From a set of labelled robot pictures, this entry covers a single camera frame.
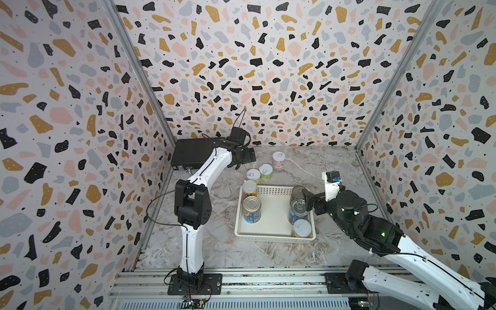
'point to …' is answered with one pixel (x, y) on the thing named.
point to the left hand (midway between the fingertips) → (248, 158)
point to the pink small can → (278, 159)
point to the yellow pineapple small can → (255, 175)
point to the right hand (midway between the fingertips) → (314, 188)
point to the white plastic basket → (274, 226)
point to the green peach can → (301, 228)
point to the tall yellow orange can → (250, 188)
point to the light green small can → (266, 171)
